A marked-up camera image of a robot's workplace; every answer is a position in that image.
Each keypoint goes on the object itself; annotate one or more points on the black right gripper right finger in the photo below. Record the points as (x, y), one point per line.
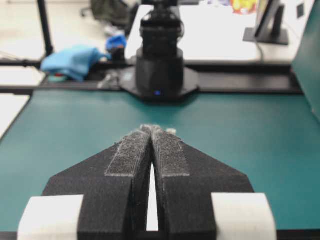
(201, 198)

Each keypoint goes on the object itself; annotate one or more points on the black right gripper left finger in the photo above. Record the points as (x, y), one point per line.
(101, 198)

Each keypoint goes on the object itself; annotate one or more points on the teal tape roll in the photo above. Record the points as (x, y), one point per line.
(57, 78)

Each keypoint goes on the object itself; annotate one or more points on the blue crumpled cloth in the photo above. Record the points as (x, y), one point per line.
(74, 62)

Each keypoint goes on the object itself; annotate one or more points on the blue small object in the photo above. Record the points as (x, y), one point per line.
(115, 42)

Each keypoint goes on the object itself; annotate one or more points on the teal side panel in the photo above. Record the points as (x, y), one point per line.
(306, 64)

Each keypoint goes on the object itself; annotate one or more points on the black monitor stand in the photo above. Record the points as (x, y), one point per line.
(268, 25)

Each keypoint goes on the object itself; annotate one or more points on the dark green jacket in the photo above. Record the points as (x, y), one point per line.
(116, 12)

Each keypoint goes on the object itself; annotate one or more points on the colourful yellow package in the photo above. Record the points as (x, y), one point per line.
(243, 7)

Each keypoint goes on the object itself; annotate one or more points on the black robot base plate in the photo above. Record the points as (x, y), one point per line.
(159, 87)

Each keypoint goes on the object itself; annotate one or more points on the black metal frame post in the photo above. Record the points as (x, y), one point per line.
(45, 27)

